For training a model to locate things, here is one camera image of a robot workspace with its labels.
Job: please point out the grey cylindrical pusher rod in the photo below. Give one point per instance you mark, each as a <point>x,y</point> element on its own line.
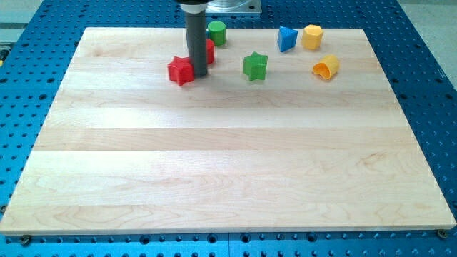
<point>195,19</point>

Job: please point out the red star block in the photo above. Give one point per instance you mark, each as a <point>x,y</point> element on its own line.
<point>181,70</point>

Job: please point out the green star block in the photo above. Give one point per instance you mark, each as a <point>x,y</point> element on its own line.
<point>254,66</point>

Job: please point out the wooden board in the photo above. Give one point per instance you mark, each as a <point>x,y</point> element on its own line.
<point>125,150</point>

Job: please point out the green cylinder block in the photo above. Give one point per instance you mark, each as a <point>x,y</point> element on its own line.
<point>217,32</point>

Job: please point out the red cylinder block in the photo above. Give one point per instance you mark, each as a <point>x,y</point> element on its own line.
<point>210,51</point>

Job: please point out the blue triangular block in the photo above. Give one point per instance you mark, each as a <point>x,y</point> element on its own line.
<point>286,38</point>

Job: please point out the yellow hexagon block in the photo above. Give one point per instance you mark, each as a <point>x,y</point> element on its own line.
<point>312,36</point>

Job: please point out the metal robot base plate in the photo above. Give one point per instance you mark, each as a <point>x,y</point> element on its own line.
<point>234,7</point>

